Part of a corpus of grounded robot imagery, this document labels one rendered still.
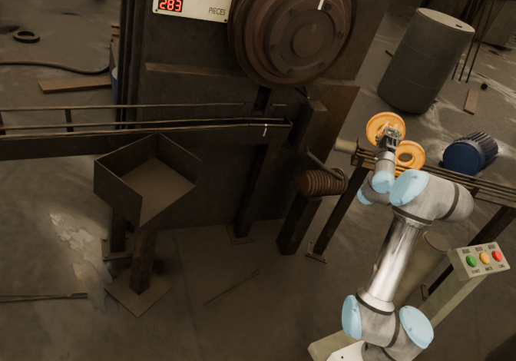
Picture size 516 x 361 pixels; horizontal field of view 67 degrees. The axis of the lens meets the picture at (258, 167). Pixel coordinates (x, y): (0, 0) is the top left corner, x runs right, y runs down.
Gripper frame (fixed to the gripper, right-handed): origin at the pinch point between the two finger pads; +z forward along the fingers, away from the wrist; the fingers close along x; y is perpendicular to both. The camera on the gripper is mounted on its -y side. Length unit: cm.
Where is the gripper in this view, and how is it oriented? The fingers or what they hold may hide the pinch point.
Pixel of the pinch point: (388, 126)
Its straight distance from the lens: 172.5
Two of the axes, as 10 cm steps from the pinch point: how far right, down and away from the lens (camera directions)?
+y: 1.9, -6.0, -7.8
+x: -9.4, -3.4, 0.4
